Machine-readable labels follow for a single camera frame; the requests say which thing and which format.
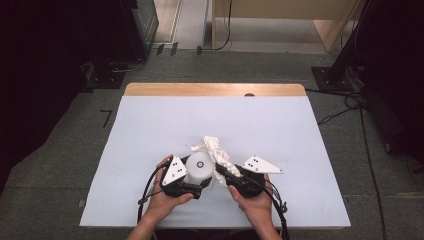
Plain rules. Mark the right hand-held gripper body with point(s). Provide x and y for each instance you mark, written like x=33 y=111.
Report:
x=250 y=181

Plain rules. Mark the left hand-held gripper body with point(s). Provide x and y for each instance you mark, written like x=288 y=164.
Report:
x=173 y=171

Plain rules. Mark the white cup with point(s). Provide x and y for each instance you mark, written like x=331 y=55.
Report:
x=200 y=165

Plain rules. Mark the white plastic wrap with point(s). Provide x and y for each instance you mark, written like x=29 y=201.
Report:
x=213 y=146

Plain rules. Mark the person's right hand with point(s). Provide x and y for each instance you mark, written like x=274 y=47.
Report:
x=256 y=206

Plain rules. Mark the person's left hand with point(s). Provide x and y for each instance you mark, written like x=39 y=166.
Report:
x=163 y=203

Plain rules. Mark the white table sheet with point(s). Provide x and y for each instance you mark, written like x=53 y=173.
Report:
x=166 y=126

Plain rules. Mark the wooden table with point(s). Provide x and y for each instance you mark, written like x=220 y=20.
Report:
x=200 y=89

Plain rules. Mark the black cabinet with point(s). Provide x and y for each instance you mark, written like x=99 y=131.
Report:
x=138 y=30

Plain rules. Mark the black metal stand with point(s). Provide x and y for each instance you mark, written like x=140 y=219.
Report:
x=346 y=50

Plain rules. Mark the light wooden desk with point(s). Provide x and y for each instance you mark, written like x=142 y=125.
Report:
x=283 y=8

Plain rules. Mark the black stand base plate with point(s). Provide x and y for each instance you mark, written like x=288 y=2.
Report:
x=106 y=78

